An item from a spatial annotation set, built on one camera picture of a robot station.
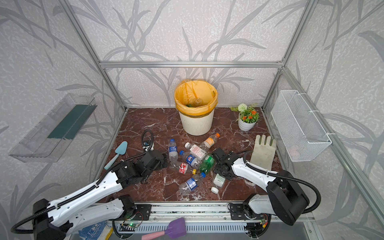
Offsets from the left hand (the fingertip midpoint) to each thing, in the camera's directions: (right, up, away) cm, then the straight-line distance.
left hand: (163, 154), depth 78 cm
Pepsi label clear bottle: (+14, -5, +9) cm, 17 cm away
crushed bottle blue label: (+15, -16, 0) cm, 21 cm away
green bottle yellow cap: (+23, -8, +7) cm, 26 cm away
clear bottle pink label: (+17, -1, +13) cm, 22 cm away
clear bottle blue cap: (+3, -3, +13) cm, 14 cm away
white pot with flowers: (+50, +20, +18) cm, 57 cm away
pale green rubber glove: (+60, -4, +16) cm, 62 cm away
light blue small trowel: (-33, -1, +19) cm, 38 cm away
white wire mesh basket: (+63, +13, -15) cm, 66 cm away
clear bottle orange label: (+26, +4, +18) cm, 32 cm away
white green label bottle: (+30, -15, +2) cm, 34 cm away
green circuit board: (-13, -32, -7) cm, 35 cm away
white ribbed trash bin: (+18, +15, +16) cm, 28 cm away
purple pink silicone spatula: (+9, -33, -9) cm, 35 cm away
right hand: (+31, -10, +9) cm, 33 cm away
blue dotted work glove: (-30, -34, -10) cm, 46 cm away
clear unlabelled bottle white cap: (+16, +31, +25) cm, 43 cm away
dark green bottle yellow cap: (+14, +27, +3) cm, 30 cm away
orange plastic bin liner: (+18, +39, +20) cm, 48 cm away
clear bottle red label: (+9, -9, +6) cm, 14 cm away
